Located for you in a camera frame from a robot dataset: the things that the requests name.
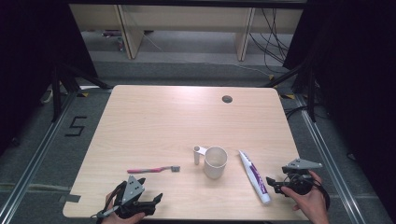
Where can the light wooden desk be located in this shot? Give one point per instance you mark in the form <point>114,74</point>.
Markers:
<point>186,18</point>

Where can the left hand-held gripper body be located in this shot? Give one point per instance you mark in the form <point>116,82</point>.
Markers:
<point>132,189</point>

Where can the person's right hand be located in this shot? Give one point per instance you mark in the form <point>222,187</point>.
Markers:
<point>311,202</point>

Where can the yellow black floor tape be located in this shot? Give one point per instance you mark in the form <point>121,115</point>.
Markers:
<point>83,94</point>
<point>288,96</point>

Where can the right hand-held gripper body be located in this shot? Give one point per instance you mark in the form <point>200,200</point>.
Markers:
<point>299,180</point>

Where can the aluminium floor rail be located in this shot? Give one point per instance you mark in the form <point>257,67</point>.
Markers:
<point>37,158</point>
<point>330,168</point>

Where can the person's left hand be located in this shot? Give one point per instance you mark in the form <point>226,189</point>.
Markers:
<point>124,220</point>

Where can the white cup with side holder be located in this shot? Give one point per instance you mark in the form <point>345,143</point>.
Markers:
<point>214,165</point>

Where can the pink toothbrush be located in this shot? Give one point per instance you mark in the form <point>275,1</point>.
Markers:
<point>149,170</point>

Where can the black curtain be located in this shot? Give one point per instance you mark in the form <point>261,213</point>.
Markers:
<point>31,62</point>
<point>358,77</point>

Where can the black metal stand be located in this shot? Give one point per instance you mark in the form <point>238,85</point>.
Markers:
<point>57,93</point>
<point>311,93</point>

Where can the white purple toothpaste tube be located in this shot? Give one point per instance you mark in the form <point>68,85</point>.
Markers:
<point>255,177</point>

